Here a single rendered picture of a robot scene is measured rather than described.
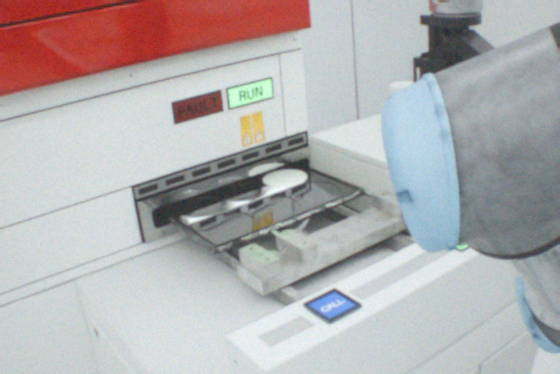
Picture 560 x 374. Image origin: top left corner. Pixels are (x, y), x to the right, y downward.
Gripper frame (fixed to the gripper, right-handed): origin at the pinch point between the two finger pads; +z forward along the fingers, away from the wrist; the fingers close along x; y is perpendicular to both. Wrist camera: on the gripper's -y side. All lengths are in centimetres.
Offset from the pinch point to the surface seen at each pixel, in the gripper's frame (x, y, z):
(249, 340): 38.2, 2.1, 14.7
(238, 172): 5, 57, 17
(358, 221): -4.1, 29.2, 22.6
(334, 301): 25.2, 1.1, 14.3
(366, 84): -172, 207, 56
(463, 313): 3.8, -4.0, 24.2
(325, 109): -140, 207, 64
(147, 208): 28, 57, 18
